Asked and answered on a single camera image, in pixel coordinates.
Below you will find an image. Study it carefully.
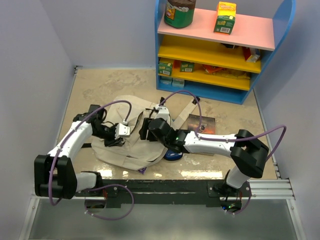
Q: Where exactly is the beige canvas backpack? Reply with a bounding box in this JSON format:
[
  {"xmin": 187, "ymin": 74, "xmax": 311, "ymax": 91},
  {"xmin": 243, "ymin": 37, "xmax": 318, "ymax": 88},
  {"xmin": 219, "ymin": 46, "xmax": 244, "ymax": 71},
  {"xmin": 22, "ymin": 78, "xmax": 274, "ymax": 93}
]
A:
[{"xmin": 82, "ymin": 94, "xmax": 201, "ymax": 171}]

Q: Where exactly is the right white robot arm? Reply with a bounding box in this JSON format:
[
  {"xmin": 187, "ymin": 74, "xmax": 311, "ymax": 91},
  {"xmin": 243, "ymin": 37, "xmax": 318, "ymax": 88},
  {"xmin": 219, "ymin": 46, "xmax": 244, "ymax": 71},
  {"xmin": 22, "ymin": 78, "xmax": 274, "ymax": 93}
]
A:
[{"xmin": 139, "ymin": 118, "xmax": 269, "ymax": 197}]

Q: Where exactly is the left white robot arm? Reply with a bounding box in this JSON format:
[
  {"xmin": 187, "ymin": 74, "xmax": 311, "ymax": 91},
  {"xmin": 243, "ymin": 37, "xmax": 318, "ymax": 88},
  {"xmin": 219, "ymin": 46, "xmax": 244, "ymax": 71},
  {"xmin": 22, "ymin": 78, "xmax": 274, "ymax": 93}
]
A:
[{"xmin": 34, "ymin": 104, "xmax": 129, "ymax": 200}]

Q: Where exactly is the blue shark pencil case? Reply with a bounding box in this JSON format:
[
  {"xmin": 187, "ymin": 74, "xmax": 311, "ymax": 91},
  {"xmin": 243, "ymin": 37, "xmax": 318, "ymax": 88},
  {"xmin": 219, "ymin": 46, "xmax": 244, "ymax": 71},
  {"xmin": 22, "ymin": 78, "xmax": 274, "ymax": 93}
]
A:
[{"xmin": 163, "ymin": 149, "xmax": 183, "ymax": 162}]

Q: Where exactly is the purple 52-Storey Treehouse book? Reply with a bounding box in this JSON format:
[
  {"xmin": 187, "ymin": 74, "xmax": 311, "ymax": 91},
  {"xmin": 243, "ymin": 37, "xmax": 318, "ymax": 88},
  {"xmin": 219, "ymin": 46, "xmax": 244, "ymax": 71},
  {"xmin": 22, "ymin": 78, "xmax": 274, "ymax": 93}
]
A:
[{"xmin": 138, "ymin": 167, "xmax": 147, "ymax": 175}]

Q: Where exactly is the light blue box left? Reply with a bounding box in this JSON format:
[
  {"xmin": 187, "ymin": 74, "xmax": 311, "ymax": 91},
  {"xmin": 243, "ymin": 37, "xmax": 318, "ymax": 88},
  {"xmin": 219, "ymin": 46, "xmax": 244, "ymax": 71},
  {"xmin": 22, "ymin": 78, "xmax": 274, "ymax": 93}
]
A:
[{"xmin": 160, "ymin": 76, "xmax": 173, "ymax": 86}]

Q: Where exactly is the light blue box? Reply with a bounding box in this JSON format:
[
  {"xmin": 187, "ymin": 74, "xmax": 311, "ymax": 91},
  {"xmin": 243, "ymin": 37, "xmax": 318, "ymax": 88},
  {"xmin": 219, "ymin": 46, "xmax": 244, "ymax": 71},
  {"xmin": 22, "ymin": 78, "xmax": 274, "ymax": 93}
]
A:
[
  {"xmin": 171, "ymin": 78, "xmax": 185, "ymax": 88},
  {"xmin": 160, "ymin": 76, "xmax": 173, "ymax": 86}
]

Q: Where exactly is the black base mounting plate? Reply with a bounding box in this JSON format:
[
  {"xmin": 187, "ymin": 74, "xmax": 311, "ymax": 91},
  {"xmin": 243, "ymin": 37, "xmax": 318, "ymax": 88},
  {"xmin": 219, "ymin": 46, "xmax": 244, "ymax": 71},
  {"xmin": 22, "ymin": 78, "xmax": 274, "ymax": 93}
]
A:
[{"xmin": 74, "ymin": 178, "xmax": 253, "ymax": 210}]

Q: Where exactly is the A Tale of Two Cities book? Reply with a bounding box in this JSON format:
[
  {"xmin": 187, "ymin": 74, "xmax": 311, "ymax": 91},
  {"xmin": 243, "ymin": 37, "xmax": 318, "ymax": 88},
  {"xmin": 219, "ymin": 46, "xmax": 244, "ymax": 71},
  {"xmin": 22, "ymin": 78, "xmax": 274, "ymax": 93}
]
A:
[{"xmin": 186, "ymin": 113, "xmax": 216, "ymax": 156}]

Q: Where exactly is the light blue box right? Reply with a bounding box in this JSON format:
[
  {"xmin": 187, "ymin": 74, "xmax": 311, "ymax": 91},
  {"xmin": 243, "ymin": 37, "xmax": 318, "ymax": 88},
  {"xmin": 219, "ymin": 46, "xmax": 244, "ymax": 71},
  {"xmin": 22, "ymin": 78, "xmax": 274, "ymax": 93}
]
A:
[{"xmin": 171, "ymin": 78, "xmax": 185, "ymax": 88}]

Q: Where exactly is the green box left shelf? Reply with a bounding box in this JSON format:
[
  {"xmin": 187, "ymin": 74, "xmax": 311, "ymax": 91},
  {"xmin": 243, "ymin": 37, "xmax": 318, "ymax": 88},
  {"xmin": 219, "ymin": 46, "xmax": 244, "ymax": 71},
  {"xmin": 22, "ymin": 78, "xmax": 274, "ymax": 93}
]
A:
[{"xmin": 158, "ymin": 61, "xmax": 173, "ymax": 76}]

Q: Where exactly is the green box shelf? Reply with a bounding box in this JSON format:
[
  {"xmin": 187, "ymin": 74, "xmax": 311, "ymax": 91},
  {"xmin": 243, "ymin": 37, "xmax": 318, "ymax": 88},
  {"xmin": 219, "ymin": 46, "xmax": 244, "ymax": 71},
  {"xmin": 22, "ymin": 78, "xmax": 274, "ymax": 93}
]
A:
[
  {"xmin": 158, "ymin": 61, "xmax": 173, "ymax": 76},
  {"xmin": 179, "ymin": 61, "xmax": 195, "ymax": 73}
]

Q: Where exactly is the green box middle shelf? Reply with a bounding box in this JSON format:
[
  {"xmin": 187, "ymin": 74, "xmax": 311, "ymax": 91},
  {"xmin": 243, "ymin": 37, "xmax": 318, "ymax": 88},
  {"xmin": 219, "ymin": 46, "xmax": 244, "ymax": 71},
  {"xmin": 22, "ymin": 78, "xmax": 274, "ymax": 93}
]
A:
[{"xmin": 179, "ymin": 61, "xmax": 195, "ymax": 73}]

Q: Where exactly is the blue colourful shelf unit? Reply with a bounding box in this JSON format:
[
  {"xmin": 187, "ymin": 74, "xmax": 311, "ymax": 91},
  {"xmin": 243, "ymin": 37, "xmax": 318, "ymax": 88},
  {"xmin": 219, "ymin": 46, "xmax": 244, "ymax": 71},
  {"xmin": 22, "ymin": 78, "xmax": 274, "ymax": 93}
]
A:
[{"xmin": 154, "ymin": 0, "xmax": 296, "ymax": 105}]

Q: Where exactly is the orange snack packet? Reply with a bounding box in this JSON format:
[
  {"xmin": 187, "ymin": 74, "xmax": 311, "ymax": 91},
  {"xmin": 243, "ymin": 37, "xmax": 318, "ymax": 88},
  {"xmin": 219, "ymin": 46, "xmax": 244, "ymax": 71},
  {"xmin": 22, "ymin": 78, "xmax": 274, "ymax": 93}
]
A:
[{"xmin": 202, "ymin": 64, "xmax": 225, "ymax": 75}]

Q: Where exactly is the green brown jar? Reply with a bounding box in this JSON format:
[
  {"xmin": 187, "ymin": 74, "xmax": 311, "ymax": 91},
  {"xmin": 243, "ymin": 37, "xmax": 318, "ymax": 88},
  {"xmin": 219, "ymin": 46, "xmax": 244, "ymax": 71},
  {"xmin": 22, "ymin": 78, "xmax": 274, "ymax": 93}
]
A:
[{"xmin": 164, "ymin": 0, "xmax": 196, "ymax": 29}]

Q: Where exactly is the red white box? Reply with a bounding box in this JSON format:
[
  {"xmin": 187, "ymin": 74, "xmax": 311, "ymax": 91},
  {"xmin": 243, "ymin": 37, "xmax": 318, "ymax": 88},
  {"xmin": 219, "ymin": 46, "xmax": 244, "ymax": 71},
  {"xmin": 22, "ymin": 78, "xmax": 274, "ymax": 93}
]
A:
[{"xmin": 242, "ymin": 46, "xmax": 261, "ymax": 63}]

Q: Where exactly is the yellow green carton box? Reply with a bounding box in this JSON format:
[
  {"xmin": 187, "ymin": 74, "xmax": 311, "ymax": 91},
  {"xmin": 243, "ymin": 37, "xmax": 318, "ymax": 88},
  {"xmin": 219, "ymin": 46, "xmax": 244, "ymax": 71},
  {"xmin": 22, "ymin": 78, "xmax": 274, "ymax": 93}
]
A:
[{"xmin": 213, "ymin": 1, "xmax": 237, "ymax": 35}]

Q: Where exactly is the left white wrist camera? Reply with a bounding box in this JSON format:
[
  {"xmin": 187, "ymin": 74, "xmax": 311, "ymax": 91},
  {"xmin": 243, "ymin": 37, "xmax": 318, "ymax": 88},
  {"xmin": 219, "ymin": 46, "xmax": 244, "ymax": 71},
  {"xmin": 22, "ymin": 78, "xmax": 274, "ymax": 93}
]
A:
[{"xmin": 114, "ymin": 123, "xmax": 131, "ymax": 139}]

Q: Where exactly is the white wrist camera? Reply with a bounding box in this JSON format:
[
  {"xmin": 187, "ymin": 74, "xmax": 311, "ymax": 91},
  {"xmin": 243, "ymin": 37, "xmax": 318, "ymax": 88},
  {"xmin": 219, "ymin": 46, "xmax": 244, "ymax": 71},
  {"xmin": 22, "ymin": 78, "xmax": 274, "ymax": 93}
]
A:
[
  {"xmin": 114, "ymin": 123, "xmax": 131, "ymax": 139},
  {"xmin": 154, "ymin": 104, "xmax": 170, "ymax": 121}
]

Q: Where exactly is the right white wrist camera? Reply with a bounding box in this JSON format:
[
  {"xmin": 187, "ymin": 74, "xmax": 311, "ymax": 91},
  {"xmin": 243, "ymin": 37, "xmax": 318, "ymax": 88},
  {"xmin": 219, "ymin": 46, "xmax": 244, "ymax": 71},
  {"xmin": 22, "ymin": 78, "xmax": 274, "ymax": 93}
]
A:
[{"xmin": 154, "ymin": 104, "xmax": 170, "ymax": 121}]

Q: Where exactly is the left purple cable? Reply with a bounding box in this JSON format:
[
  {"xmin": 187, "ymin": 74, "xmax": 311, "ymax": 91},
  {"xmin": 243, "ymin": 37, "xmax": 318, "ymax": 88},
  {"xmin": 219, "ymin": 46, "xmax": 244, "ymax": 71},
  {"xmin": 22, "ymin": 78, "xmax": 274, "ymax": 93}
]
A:
[{"xmin": 48, "ymin": 99, "xmax": 135, "ymax": 221}]

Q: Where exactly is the purple cable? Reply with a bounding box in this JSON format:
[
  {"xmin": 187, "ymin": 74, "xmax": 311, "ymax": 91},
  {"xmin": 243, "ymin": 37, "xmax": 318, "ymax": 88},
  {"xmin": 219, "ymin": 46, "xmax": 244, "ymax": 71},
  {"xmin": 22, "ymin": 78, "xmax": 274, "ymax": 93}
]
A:
[
  {"xmin": 158, "ymin": 89, "xmax": 287, "ymax": 215},
  {"xmin": 48, "ymin": 99, "xmax": 135, "ymax": 221}
]

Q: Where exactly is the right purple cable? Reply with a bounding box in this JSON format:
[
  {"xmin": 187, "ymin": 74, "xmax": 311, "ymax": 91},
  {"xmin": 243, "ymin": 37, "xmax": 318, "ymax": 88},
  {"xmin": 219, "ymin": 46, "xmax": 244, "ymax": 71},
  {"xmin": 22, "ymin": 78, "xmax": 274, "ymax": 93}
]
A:
[{"xmin": 158, "ymin": 89, "xmax": 287, "ymax": 215}]

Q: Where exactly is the aluminium rail frame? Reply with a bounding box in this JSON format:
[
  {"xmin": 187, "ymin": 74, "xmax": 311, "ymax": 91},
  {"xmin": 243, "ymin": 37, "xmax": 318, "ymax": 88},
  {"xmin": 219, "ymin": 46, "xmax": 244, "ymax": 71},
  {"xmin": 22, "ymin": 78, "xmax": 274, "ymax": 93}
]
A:
[{"xmin": 20, "ymin": 68, "xmax": 305, "ymax": 240}]

